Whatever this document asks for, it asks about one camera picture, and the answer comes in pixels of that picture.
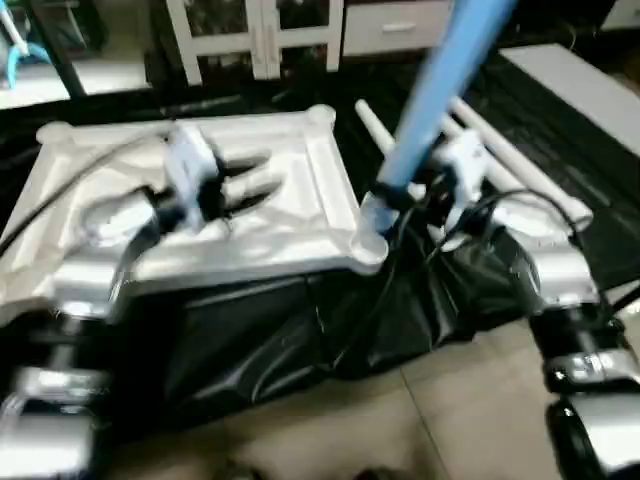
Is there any black work mat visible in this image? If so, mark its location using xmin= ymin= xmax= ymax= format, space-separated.
xmin=0 ymin=60 xmax=640 ymax=441

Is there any black slanted pole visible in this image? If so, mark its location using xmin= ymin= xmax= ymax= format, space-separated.
xmin=30 ymin=0 xmax=91 ymax=99

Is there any white flat board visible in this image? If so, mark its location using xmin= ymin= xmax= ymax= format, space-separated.
xmin=498 ymin=42 xmax=640 ymax=156

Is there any small white drawer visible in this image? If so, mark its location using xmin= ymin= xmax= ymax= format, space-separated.
xmin=600 ymin=0 xmax=640 ymax=29

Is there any white drawer unit with handle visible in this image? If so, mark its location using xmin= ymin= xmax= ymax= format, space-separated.
xmin=342 ymin=0 xmax=456 ymax=56

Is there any white glass door cabinet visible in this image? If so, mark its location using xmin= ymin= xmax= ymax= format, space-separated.
xmin=165 ymin=0 xmax=346 ymax=86

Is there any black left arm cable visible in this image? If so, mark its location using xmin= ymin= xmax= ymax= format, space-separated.
xmin=0 ymin=135 xmax=171 ymax=256

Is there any white plastic table top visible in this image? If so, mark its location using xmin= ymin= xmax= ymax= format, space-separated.
xmin=0 ymin=103 xmax=391 ymax=326

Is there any black left robot foot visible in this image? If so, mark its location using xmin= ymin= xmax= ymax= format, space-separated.
xmin=215 ymin=460 xmax=266 ymax=480

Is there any black low shelf unit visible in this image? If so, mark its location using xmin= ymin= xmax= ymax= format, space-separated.
xmin=450 ymin=0 xmax=640 ymax=61

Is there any teal and white mop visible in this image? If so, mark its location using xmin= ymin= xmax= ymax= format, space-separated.
xmin=0 ymin=0 xmax=46 ymax=91

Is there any white plastic table leg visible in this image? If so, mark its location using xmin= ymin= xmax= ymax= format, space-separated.
xmin=440 ymin=110 xmax=531 ymax=201
xmin=358 ymin=0 xmax=519 ymax=241
xmin=353 ymin=98 xmax=406 ymax=161
xmin=450 ymin=95 xmax=596 ymax=229

